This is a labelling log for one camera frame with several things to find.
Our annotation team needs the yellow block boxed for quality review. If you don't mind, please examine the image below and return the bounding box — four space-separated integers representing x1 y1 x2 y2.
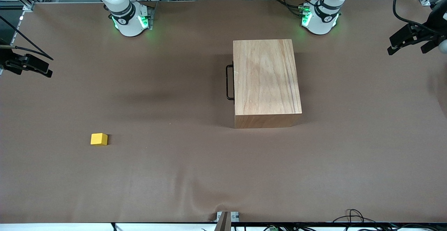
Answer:
90 133 108 146

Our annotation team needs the black metal drawer handle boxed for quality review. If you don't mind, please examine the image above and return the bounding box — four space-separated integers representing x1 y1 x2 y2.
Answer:
226 64 235 101

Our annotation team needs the light wooden cabinet box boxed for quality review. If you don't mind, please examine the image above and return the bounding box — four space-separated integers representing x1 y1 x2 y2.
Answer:
233 39 303 129

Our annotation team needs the brown table cover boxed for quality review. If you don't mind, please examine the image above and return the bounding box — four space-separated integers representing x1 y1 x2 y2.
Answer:
0 0 447 223

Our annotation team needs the metal table clamp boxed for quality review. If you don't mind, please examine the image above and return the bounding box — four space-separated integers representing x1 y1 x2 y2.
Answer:
214 211 240 231

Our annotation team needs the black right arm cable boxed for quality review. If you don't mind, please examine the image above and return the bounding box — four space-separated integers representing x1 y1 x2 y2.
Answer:
0 15 54 61

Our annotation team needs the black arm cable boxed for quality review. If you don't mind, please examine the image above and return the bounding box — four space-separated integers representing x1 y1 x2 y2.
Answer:
0 15 54 61
393 0 441 36

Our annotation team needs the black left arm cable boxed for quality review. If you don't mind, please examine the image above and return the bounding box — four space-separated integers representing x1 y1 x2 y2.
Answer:
393 0 441 36

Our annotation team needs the black base cable bundle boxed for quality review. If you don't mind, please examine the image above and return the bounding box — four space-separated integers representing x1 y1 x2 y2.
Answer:
274 0 312 18

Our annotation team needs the tangle of black cables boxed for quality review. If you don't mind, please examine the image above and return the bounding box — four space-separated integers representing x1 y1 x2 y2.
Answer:
332 208 447 231

